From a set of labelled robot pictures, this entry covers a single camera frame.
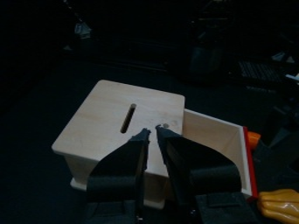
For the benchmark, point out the grey frame corner clamp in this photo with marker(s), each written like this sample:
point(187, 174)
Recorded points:
point(82, 30)

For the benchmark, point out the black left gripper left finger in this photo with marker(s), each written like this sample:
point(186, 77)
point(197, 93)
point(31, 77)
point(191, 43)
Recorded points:
point(117, 175)

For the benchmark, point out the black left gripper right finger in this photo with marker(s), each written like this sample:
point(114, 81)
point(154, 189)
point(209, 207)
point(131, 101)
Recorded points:
point(198, 169)

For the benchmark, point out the light wooden box with slot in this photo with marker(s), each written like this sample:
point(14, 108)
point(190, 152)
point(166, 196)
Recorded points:
point(101, 116)

